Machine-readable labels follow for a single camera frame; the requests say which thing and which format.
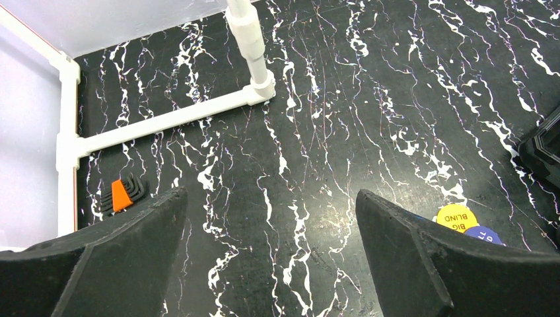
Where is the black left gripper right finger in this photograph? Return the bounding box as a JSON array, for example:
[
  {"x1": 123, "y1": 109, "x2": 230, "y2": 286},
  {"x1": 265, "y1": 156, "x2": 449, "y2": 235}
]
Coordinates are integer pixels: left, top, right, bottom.
[{"x1": 355, "y1": 189, "x2": 559, "y2": 316}]

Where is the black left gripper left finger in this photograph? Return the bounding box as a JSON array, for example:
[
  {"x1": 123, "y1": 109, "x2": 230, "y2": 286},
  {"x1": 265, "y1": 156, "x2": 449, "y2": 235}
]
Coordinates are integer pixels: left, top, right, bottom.
[{"x1": 1, "y1": 187, "x2": 188, "y2": 316}]

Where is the orange hex key set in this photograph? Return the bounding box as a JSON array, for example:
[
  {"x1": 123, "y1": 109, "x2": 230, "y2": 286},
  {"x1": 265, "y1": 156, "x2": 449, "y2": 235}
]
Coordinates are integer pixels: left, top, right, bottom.
[{"x1": 100, "y1": 174, "x2": 149, "y2": 217}]

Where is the black poker set case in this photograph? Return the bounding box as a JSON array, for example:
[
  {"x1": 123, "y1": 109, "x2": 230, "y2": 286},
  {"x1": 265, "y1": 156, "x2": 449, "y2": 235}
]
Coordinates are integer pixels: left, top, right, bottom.
[{"x1": 518, "y1": 106, "x2": 559, "y2": 189}]

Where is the yellow big blind button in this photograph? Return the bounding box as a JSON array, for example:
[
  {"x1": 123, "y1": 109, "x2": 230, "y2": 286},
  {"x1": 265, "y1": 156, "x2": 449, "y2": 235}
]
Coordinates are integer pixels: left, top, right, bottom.
[{"x1": 436, "y1": 203, "x2": 479, "y2": 233}]

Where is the blue small blind button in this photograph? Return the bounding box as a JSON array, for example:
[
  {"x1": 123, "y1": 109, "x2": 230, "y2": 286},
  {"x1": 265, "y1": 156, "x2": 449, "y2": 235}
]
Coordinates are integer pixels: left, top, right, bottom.
[{"x1": 464, "y1": 226, "x2": 505, "y2": 246}]

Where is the white pvc pipe frame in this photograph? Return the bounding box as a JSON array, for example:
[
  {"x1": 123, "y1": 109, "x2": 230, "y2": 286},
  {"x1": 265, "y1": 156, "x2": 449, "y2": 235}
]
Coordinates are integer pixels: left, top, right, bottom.
[{"x1": 1, "y1": 1, "x2": 248, "y2": 248}]

